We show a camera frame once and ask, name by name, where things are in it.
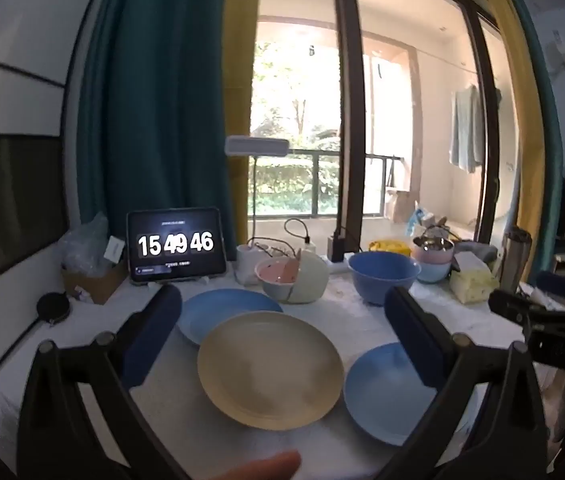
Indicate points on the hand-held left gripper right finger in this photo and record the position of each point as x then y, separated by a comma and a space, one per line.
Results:
412, 340

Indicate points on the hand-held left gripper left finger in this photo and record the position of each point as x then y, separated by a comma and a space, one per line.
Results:
155, 330

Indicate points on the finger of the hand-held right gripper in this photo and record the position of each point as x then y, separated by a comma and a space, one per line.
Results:
507, 307
557, 282

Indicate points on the blue plate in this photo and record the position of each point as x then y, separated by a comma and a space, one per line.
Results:
227, 305
382, 395

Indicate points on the large blue bowl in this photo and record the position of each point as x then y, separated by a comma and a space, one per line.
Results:
382, 272

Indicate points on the pale green bowl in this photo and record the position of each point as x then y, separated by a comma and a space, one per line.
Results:
310, 280

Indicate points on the beige plate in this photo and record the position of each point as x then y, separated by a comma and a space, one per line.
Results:
267, 370

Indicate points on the pink speckled bowl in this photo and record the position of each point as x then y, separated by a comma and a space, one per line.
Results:
277, 272

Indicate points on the person's left hand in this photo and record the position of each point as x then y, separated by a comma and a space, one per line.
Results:
262, 466

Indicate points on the yellow tissue box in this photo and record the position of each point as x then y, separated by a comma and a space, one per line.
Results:
475, 280

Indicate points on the steel flask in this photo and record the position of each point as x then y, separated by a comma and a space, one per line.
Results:
515, 255

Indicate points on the white textured tablecloth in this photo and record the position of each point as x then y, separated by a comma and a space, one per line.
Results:
357, 320

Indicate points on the grey cloth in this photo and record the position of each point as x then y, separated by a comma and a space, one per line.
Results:
477, 249

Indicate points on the white tablet stand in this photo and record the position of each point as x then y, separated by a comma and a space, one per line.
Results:
202, 279

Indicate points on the light blue bowl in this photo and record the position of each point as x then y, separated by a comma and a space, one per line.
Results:
432, 272

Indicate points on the open cardboard box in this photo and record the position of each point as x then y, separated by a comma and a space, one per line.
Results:
97, 285

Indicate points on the black tablet with clock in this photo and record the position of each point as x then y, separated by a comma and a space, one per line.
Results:
177, 242

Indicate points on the pink steel-lined bowl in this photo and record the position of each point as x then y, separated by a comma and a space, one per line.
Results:
432, 250

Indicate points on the yellow packet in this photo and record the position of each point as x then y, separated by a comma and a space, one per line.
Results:
390, 246

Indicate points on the black round disc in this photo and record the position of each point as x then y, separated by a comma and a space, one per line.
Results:
53, 306

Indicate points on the white plastic basket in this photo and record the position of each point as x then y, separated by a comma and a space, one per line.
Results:
437, 227

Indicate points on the white power strip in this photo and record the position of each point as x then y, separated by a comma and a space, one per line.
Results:
337, 264

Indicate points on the clear plastic bag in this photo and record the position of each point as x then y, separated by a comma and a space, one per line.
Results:
82, 245

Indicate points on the black charger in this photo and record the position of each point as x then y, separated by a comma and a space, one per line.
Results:
336, 247

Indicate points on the teal curtain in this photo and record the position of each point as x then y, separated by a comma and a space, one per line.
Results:
545, 160
152, 110

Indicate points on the yellow curtain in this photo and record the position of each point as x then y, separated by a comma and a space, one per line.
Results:
522, 160
240, 60

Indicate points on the cardboard box on balcony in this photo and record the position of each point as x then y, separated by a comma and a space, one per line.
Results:
397, 205

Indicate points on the white charger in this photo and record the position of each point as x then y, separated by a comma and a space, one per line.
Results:
309, 248

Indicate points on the hanging pale green towel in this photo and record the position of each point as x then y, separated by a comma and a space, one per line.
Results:
466, 130

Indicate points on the balcony railing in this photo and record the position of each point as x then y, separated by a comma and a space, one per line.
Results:
312, 157

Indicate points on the white desk lamp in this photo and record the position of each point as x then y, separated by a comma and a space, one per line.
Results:
257, 145

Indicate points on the dark sliding door frame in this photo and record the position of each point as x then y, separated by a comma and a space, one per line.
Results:
350, 110

